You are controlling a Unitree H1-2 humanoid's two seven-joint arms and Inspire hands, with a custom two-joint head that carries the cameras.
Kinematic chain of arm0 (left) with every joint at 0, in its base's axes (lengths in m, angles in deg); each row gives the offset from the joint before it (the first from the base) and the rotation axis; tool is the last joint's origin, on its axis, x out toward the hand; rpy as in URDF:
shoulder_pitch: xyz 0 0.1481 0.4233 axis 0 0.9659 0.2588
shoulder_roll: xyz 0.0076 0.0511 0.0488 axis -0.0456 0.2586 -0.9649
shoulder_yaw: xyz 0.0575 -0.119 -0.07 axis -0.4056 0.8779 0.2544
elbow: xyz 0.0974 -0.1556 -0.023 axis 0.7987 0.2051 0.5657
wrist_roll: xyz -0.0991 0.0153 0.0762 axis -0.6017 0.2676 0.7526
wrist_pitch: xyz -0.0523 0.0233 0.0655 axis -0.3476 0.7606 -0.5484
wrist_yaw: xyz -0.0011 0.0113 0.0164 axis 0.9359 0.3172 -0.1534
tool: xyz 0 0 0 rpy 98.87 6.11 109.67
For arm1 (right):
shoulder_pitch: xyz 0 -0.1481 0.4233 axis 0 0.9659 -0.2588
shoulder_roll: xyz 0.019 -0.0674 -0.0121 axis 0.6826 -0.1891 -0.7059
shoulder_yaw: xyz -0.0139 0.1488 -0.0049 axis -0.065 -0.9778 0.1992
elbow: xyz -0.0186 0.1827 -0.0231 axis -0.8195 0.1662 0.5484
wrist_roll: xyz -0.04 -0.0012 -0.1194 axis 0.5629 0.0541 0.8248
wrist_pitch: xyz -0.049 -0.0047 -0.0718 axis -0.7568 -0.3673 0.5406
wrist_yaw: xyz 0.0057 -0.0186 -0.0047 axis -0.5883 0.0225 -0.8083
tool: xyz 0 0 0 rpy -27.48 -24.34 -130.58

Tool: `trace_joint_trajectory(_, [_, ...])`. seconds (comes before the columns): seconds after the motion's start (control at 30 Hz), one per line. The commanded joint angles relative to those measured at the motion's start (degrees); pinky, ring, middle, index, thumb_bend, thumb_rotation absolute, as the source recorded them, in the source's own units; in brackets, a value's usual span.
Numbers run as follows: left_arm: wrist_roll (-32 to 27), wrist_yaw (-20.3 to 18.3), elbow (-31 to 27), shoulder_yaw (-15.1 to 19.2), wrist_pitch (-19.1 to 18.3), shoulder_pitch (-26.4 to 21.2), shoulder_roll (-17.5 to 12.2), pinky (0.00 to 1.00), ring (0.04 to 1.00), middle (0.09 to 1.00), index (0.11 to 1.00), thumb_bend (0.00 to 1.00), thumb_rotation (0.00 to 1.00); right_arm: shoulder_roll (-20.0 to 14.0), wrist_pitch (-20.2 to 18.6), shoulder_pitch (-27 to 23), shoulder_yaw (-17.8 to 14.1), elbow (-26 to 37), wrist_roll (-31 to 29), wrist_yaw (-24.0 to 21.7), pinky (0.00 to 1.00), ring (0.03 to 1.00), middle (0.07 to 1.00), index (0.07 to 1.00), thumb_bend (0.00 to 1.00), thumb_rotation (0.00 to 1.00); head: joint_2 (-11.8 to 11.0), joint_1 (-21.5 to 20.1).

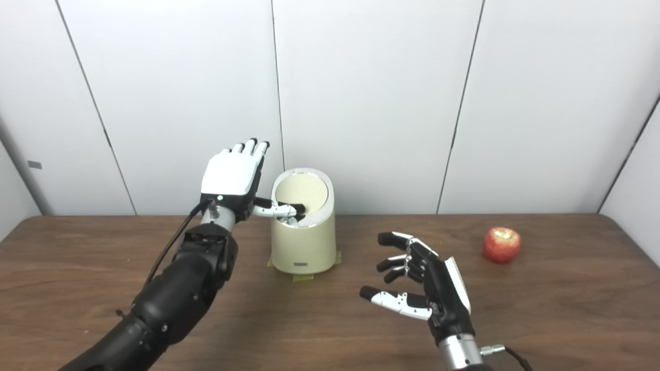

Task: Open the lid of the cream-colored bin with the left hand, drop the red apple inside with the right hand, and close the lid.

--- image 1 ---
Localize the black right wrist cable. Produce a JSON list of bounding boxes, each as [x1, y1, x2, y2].
[[480, 344, 534, 371]]

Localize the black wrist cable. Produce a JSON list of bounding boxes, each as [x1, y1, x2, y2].
[[144, 198, 220, 286], [480, 344, 534, 371]]

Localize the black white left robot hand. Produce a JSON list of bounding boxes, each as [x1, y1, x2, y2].
[[200, 138, 306, 223]]

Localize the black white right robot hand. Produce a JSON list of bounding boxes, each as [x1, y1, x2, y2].
[[359, 231, 476, 346]]

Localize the cream-colored round bin lid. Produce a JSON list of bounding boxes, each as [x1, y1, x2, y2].
[[275, 174, 329, 212]]

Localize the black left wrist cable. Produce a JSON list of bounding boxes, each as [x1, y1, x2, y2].
[[144, 198, 220, 286]]

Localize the red apple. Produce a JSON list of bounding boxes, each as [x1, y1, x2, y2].
[[483, 227, 522, 264]]

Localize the cream-colored bin body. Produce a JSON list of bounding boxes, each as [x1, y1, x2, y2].
[[269, 167, 337, 275]]

